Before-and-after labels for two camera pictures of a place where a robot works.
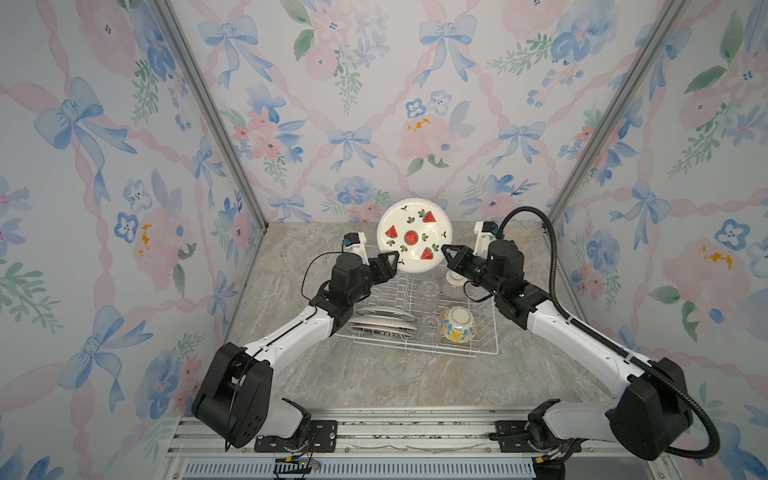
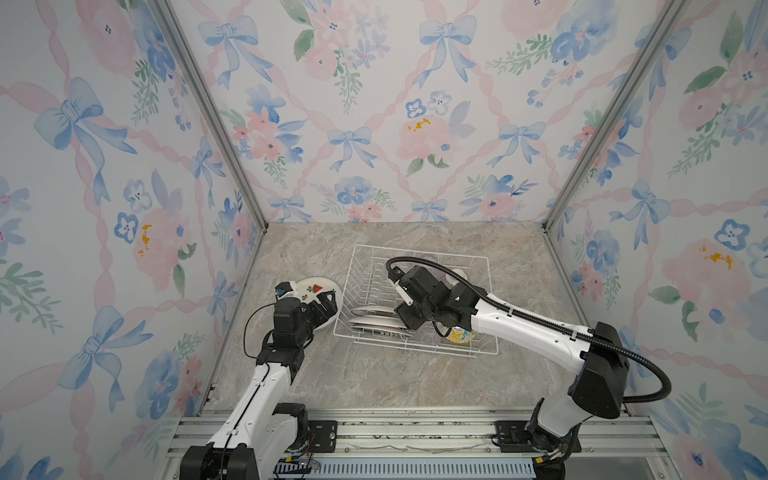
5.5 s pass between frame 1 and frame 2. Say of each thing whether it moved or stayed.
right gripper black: moved
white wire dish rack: stayed
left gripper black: moved
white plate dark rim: stayed
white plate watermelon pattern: moved
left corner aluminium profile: stayed
